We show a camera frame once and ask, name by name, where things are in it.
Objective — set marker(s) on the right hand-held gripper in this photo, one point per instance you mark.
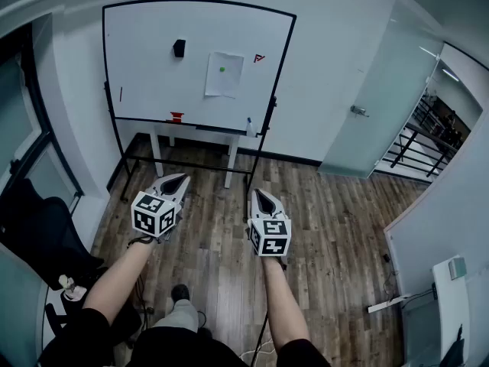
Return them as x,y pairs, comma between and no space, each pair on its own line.
271,237

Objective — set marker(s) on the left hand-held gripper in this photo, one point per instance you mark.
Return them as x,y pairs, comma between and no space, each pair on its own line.
153,214

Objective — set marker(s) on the white paper sheet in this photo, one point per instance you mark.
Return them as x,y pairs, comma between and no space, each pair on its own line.
229,86

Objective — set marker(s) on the black-framed whiteboard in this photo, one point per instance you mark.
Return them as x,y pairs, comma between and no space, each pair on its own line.
153,52

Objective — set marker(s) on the person's right forearm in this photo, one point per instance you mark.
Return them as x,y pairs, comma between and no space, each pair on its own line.
284,304

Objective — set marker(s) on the person's left forearm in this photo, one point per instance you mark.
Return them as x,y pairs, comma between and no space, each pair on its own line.
122,277

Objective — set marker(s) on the black whiteboard eraser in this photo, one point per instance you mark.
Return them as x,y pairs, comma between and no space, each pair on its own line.
179,48

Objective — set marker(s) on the white table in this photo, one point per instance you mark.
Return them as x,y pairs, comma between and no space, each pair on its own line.
231,155

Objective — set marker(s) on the red plastic holder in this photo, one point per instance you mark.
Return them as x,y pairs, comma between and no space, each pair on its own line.
176,117

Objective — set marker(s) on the white spray bottle blue cap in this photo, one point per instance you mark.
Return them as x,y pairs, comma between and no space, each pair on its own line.
250,128

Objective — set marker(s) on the person's black shoe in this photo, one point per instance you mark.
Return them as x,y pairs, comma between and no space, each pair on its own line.
180,292

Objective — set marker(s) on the person's grey trouser leg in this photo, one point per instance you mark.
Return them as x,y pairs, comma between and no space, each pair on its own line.
179,316

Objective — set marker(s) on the black office chair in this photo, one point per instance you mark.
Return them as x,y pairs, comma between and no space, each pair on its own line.
42,235

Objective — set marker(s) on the white power strip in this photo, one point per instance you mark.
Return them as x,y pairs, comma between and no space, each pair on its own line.
386,304

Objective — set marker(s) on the black metal railing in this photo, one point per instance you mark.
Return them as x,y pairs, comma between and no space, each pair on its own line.
416,147

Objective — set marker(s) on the person's black shirt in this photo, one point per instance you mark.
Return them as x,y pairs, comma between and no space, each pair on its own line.
172,348

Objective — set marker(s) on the frosted glass door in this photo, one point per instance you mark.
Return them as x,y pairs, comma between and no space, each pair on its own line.
382,90

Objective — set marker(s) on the black-framed window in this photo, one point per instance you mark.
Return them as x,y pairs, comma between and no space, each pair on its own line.
23,121

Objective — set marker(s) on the small grey box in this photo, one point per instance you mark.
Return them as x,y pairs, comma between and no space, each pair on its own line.
457,268

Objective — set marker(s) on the white desk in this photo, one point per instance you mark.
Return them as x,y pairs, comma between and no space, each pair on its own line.
451,312

